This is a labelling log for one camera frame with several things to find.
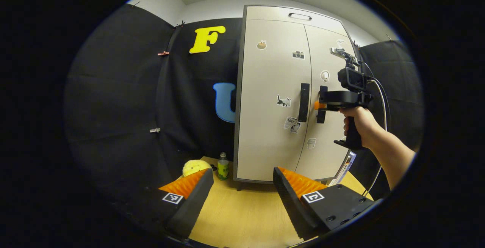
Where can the white booklet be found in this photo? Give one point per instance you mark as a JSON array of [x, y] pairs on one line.
[[343, 170]]

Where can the yellow plush toy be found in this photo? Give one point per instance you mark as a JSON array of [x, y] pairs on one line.
[[195, 167]]

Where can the white double-door shoe cabinet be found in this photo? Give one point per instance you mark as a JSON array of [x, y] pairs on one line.
[[265, 126]]

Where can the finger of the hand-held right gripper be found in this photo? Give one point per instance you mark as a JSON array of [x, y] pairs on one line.
[[319, 105]]

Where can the red clip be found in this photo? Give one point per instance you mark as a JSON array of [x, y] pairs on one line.
[[163, 53]]

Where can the white cabinet door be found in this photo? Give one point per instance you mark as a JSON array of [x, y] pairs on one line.
[[322, 145], [265, 88]]

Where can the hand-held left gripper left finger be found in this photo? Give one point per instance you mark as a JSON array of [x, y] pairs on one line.
[[193, 202]]

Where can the black clip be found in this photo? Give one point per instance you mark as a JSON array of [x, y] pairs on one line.
[[181, 24]]

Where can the white cabinet drawer front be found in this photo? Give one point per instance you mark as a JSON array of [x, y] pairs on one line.
[[265, 13]]

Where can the green label bottle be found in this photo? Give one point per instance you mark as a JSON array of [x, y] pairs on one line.
[[223, 168]]

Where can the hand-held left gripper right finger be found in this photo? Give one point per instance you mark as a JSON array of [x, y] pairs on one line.
[[291, 202]]

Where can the black backdrop cloth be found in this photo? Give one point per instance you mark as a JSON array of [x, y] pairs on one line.
[[113, 100]]

